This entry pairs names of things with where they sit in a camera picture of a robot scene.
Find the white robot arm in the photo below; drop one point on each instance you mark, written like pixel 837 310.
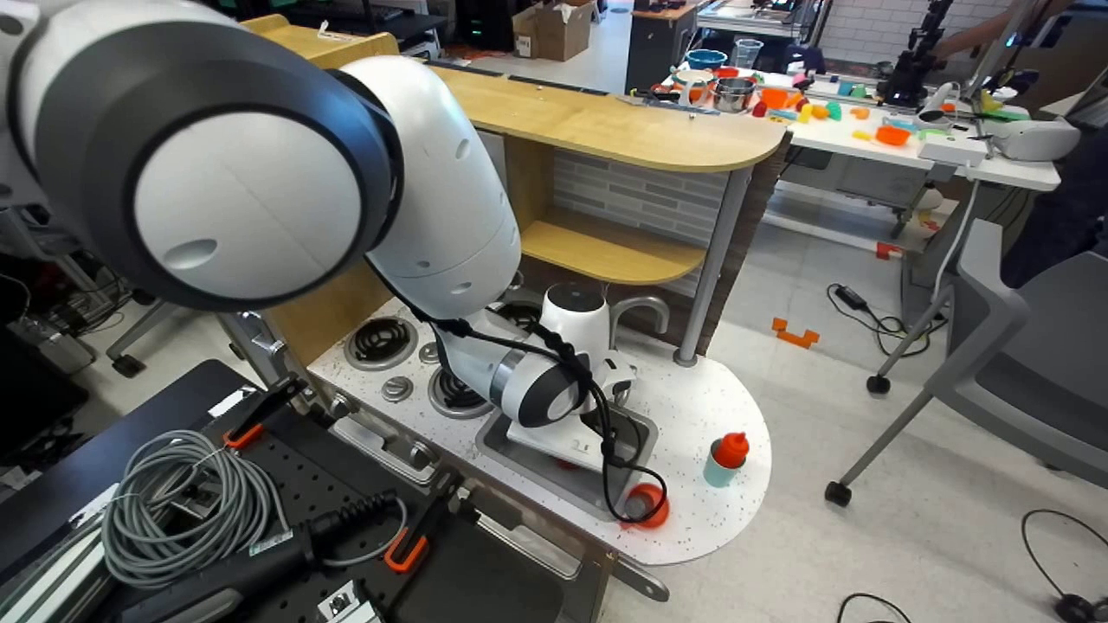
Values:
pixel 226 172

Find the white speckled toy kitchen counter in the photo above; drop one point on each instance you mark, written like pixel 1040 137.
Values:
pixel 670 512

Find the black coil burner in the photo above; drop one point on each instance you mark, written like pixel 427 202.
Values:
pixel 455 400
pixel 377 343

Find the grey stove knob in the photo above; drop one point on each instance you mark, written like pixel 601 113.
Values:
pixel 396 390
pixel 427 350

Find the wooden toy kitchen shelf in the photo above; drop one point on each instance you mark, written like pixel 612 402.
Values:
pixel 629 196

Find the teal bottle with red cap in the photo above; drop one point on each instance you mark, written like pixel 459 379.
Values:
pixel 725 459

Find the orange black bar clamp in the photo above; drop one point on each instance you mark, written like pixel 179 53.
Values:
pixel 412 543
pixel 260 409

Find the cardboard box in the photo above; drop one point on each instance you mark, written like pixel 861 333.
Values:
pixel 553 30

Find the black perforated breadboard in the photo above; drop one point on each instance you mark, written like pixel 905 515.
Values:
pixel 202 531

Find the white table with toys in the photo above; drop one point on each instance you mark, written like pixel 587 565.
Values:
pixel 845 138

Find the grey office chair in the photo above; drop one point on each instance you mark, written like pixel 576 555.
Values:
pixel 1033 372

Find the orange bracket on floor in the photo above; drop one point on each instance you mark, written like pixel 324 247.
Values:
pixel 804 339

